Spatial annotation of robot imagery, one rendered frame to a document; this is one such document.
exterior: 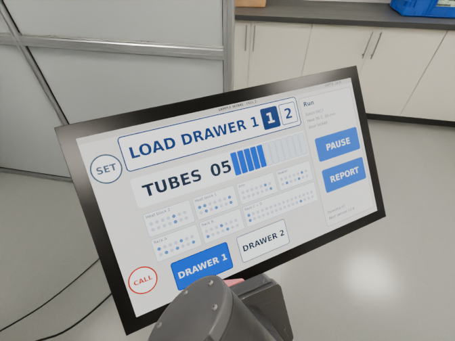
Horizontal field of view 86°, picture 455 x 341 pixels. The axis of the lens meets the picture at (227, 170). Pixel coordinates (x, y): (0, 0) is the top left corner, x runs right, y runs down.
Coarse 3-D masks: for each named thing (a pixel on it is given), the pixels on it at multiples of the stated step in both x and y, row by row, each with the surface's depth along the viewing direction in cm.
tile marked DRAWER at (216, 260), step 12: (204, 252) 38; (216, 252) 39; (228, 252) 40; (180, 264) 37; (192, 264) 38; (204, 264) 38; (216, 264) 39; (228, 264) 40; (180, 276) 37; (192, 276) 38; (204, 276) 38; (180, 288) 37
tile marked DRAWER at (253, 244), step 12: (264, 228) 41; (276, 228) 42; (240, 240) 40; (252, 240) 41; (264, 240) 41; (276, 240) 42; (288, 240) 43; (240, 252) 40; (252, 252) 41; (264, 252) 42
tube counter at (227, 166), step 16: (256, 144) 40; (272, 144) 41; (288, 144) 42; (304, 144) 43; (208, 160) 38; (224, 160) 39; (240, 160) 40; (256, 160) 41; (272, 160) 41; (288, 160) 42; (224, 176) 39
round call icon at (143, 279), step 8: (152, 264) 36; (128, 272) 35; (136, 272) 35; (144, 272) 36; (152, 272) 36; (128, 280) 35; (136, 280) 35; (144, 280) 36; (152, 280) 36; (128, 288) 35; (136, 288) 35; (144, 288) 36; (152, 288) 36; (136, 296) 35
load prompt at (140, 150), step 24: (192, 120) 37; (216, 120) 38; (240, 120) 39; (264, 120) 41; (288, 120) 42; (120, 144) 34; (144, 144) 35; (168, 144) 36; (192, 144) 37; (216, 144) 38
